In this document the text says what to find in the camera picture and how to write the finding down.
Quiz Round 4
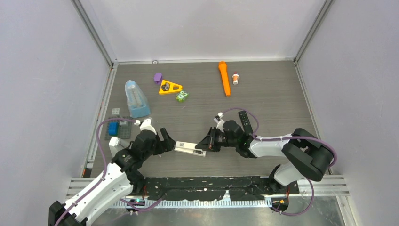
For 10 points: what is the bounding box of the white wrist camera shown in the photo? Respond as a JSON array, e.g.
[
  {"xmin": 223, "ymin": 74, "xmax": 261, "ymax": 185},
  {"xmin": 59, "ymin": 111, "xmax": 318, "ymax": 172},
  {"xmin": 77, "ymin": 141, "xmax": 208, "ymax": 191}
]
[
  {"xmin": 214, "ymin": 112, "xmax": 225, "ymax": 131},
  {"xmin": 133, "ymin": 117, "xmax": 157, "ymax": 134}
]

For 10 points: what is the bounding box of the black remote control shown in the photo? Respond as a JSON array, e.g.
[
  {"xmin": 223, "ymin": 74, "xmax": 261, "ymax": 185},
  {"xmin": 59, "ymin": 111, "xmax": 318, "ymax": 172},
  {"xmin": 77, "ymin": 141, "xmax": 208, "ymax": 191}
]
[{"xmin": 238, "ymin": 111, "xmax": 253, "ymax": 136}]

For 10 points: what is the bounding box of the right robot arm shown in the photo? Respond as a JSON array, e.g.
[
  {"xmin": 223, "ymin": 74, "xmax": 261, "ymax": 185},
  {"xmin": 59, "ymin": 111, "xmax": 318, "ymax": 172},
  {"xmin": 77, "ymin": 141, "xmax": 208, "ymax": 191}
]
[{"xmin": 195, "ymin": 120, "xmax": 335, "ymax": 193}]

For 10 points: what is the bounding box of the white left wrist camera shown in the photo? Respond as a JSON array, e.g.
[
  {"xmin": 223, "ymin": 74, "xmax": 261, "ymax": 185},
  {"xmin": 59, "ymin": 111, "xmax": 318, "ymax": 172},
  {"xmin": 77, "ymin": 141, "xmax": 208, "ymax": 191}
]
[{"xmin": 133, "ymin": 117, "xmax": 157, "ymax": 134}]

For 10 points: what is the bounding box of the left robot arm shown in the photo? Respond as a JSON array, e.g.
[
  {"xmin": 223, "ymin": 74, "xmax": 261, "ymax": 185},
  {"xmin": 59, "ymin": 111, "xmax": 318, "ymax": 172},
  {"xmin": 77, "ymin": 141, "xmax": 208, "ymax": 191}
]
[{"xmin": 48, "ymin": 128, "xmax": 176, "ymax": 226}]

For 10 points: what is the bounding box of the grey lego baseplate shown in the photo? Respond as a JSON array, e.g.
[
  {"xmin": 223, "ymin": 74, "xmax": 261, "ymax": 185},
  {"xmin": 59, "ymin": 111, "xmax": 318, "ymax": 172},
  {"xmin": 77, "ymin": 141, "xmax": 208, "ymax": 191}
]
[{"xmin": 104, "ymin": 115, "xmax": 133, "ymax": 140}]

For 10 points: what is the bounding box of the green owl toy block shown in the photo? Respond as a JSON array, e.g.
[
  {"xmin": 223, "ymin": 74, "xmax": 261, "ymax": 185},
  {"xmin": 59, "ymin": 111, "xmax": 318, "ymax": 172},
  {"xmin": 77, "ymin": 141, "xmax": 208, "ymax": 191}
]
[{"xmin": 176, "ymin": 90, "xmax": 189, "ymax": 102}]

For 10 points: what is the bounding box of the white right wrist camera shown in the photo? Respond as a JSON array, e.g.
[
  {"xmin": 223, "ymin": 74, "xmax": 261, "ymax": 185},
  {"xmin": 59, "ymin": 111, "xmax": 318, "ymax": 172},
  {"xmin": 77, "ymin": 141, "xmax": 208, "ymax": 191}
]
[{"xmin": 214, "ymin": 112, "xmax": 225, "ymax": 131}]

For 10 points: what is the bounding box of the purple cylinder toy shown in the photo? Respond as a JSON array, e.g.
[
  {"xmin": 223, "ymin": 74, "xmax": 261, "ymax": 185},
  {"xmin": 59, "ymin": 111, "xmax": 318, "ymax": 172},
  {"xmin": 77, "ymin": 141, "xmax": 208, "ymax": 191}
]
[{"xmin": 153, "ymin": 73, "xmax": 163, "ymax": 84}]

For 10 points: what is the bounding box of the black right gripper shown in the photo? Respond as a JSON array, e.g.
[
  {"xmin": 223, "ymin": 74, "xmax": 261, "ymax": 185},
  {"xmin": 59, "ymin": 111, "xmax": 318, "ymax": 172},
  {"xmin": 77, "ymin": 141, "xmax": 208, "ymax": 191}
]
[{"xmin": 196, "ymin": 127, "xmax": 238, "ymax": 153}]

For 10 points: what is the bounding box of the white rectangular thermometer device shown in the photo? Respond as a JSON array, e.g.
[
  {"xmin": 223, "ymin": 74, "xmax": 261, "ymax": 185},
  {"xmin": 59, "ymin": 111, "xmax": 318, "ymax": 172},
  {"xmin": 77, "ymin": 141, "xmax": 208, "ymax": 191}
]
[{"xmin": 174, "ymin": 141, "xmax": 206, "ymax": 157}]

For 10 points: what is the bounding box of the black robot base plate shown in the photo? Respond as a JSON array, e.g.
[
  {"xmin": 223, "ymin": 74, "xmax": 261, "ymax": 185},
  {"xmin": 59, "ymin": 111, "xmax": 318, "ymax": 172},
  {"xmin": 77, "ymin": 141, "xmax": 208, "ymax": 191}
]
[{"xmin": 131, "ymin": 176, "xmax": 299, "ymax": 201}]

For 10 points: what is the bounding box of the blue lego brick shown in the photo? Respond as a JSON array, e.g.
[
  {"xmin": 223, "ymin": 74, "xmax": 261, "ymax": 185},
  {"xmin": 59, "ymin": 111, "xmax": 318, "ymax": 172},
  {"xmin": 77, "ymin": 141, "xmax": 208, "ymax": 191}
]
[{"xmin": 108, "ymin": 122, "xmax": 119, "ymax": 136}]

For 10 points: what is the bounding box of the grey lego small plate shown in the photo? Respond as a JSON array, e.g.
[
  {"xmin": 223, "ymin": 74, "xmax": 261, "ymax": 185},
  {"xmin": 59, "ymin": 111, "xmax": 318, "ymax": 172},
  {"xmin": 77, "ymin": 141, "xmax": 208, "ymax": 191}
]
[{"xmin": 112, "ymin": 108, "xmax": 120, "ymax": 115}]

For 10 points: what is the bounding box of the blue transparent plastic container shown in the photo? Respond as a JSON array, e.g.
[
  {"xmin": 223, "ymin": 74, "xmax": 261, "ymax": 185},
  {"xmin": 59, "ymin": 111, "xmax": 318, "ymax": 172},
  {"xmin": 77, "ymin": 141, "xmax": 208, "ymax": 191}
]
[{"xmin": 125, "ymin": 80, "xmax": 151, "ymax": 118}]

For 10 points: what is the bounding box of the yellow triangle shape toy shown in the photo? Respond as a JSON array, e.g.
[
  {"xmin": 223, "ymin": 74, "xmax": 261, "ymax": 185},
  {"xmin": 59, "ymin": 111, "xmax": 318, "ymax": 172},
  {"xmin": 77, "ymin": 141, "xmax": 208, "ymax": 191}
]
[{"xmin": 159, "ymin": 80, "xmax": 183, "ymax": 95}]

